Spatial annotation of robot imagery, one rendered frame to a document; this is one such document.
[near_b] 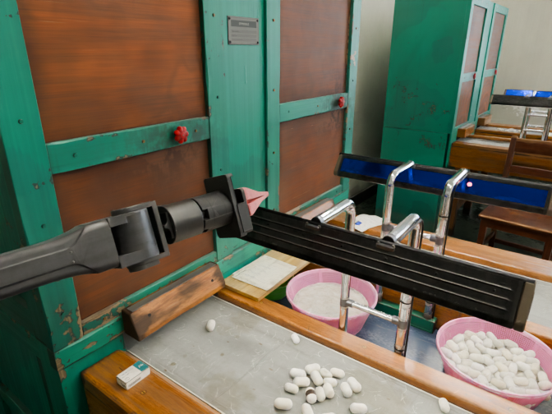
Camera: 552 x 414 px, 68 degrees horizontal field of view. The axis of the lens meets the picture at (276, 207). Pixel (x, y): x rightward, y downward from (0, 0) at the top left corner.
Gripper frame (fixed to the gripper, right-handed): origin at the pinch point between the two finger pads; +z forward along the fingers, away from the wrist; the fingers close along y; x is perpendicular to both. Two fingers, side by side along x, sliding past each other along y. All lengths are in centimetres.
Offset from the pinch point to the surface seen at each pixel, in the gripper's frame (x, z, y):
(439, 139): -89, 266, 9
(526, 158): -36, 277, 35
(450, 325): 4, 48, 47
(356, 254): 8.6, 11.3, 14.7
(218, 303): -47, 14, 31
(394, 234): 14.1, 16.1, 12.5
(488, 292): 29.1, 14.7, 21.9
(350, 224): -3.8, 27.1, 13.1
